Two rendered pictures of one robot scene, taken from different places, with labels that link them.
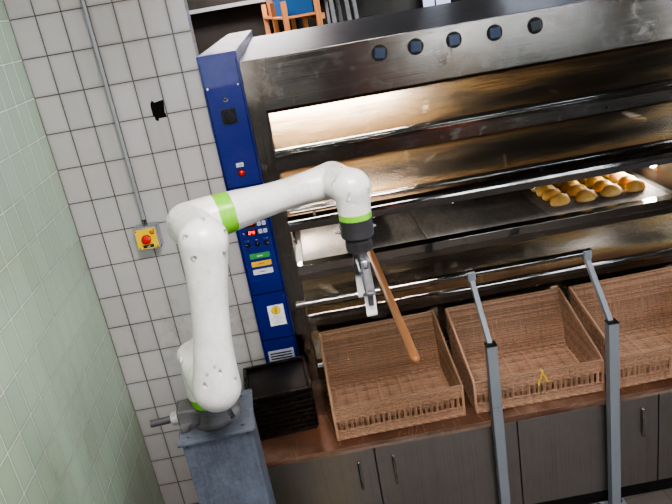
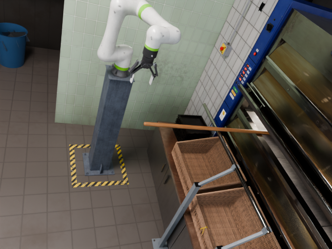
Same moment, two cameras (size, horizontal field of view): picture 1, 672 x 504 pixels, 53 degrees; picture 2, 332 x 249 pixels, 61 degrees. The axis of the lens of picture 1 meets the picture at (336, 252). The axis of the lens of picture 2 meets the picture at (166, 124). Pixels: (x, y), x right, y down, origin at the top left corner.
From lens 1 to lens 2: 211 cm
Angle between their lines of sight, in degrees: 57
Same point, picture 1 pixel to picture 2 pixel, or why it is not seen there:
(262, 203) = (148, 18)
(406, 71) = not seen: outside the picture
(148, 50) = not seen: outside the picture
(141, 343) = (204, 81)
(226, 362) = (103, 45)
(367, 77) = (320, 59)
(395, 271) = (256, 151)
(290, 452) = (165, 138)
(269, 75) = (294, 23)
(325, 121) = (291, 63)
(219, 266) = (111, 14)
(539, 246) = (299, 226)
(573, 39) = not seen: outside the picture
